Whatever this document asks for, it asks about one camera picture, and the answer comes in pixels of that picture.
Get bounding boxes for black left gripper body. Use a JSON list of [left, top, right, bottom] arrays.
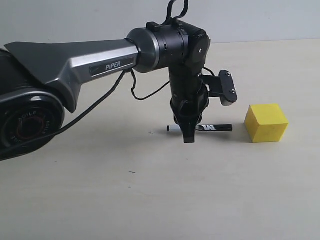
[[169, 74, 209, 125]]

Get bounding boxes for black and white marker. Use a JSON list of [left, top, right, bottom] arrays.
[[166, 124, 233, 132]]

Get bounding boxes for yellow foam cube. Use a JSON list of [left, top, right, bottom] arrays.
[[244, 103, 289, 143]]

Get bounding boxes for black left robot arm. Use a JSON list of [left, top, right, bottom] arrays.
[[0, 19, 211, 161]]

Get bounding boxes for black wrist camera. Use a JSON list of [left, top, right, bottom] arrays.
[[201, 69, 238, 107]]

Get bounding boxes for black cable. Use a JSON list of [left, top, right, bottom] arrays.
[[0, 0, 216, 157]]

